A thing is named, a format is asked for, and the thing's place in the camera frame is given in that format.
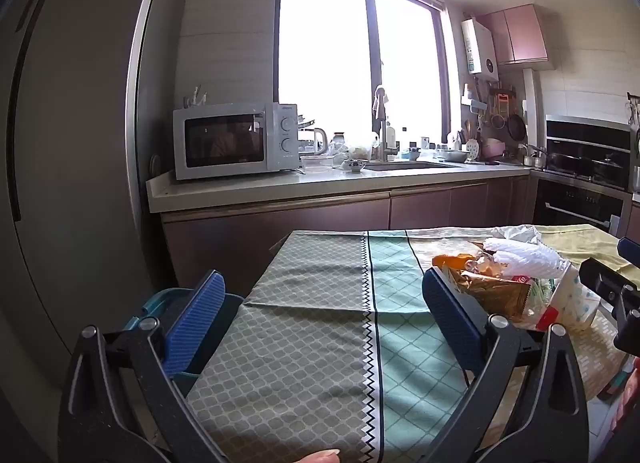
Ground dotted paper cup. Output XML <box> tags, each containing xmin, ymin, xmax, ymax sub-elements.
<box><xmin>549</xmin><ymin>267</ymin><xmax>602</xmax><ymax>330</ymax></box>

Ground white plastic bag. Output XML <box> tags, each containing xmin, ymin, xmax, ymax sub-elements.
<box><xmin>492</xmin><ymin>225</ymin><xmax>545</xmax><ymax>245</ymax></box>

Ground clear bottle red label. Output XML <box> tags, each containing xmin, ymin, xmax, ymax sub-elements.
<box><xmin>536</xmin><ymin>307</ymin><xmax>562</xmax><ymax>332</ymax></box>

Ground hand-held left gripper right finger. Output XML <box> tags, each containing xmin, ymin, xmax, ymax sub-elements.
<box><xmin>421</xmin><ymin>265</ymin><xmax>591</xmax><ymax>463</ymax></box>

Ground pink upper cabinet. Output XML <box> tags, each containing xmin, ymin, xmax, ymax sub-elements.
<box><xmin>475</xmin><ymin>4</ymin><xmax>555</xmax><ymax>68</ymax></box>

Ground person's left hand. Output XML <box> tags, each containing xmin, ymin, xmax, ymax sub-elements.
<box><xmin>292</xmin><ymin>449</ymin><xmax>342</xmax><ymax>463</ymax></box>

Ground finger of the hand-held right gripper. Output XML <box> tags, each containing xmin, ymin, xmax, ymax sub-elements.
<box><xmin>617</xmin><ymin>237</ymin><xmax>640</xmax><ymax>274</ymax></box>
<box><xmin>579</xmin><ymin>258</ymin><xmax>640</xmax><ymax>359</ymax></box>

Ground patterned tablecloth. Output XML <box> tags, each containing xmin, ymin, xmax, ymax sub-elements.
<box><xmin>185</xmin><ymin>224</ymin><xmax>632</xmax><ymax>463</ymax></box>

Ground brown lower cabinets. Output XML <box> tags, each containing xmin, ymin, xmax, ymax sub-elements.
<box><xmin>160</xmin><ymin>175</ymin><xmax>533</xmax><ymax>296</ymax></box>

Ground kitchen window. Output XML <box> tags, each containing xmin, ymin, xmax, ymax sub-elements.
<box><xmin>275</xmin><ymin>0</ymin><xmax>453</xmax><ymax>144</ymax></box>

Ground white water heater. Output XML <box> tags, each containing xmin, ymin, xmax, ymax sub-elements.
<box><xmin>461</xmin><ymin>18</ymin><xmax>499</xmax><ymax>76</ymax></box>

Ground white microwave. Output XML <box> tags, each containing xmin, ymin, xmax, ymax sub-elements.
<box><xmin>172</xmin><ymin>102</ymin><xmax>301</xmax><ymax>181</ymax></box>

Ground white crumpled paper towel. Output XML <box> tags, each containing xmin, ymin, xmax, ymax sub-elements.
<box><xmin>482</xmin><ymin>237</ymin><xmax>572</xmax><ymax>280</ymax></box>

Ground kitchen countertop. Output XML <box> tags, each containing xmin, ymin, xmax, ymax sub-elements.
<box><xmin>146</xmin><ymin>161</ymin><xmax>536</xmax><ymax>214</ymax></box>

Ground kitchen sink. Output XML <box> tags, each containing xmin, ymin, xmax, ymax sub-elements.
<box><xmin>362</xmin><ymin>160</ymin><xmax>466</xmax><ymax>172</ymax></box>

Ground grey refrigerator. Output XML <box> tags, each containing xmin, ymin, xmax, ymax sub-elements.
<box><xmin>0</xmin><ymin>0</ymin><xmax>182</xmax><ymax>394</ymax></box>

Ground black integrated stove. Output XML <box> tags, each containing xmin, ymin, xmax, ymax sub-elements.
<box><xmin>531</xmin><ymin>114</ymin><xmax>635</xmax><ymax>239</ymax></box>

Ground clear glass container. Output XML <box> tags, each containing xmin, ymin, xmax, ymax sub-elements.
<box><xmin>300</xmin><ymin>154</ymin><xmax>336</xmax><ymax>174</ymax></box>

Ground gold snack wrapper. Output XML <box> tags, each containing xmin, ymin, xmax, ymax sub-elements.
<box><xmin>442</xmin><ymin>267</ymin><xmax>532</xmax><ymax>330</ymax></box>

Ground steel kitchen faucet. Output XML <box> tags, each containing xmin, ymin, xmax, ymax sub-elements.
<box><xmin>372</xmin><ymin>85</ymin><xmax>401</xmax><ymax>162</ymax></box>

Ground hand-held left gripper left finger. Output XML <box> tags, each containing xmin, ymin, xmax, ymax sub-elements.
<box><xmin>57</xmin><ymin>270</ymin><xmax>231</xmax><ymax>463</ymax></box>

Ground orange peel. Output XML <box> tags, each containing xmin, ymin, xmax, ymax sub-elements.
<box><xmin>432</xmin><ymin>254</ymin><xmax>482</xmax><ymax>270</ymax></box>

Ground person's right hand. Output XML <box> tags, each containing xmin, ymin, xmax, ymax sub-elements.
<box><xmin>611</xmin><ymin>358</ymin><xmax>640</xmax><ymax>444</ymax></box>

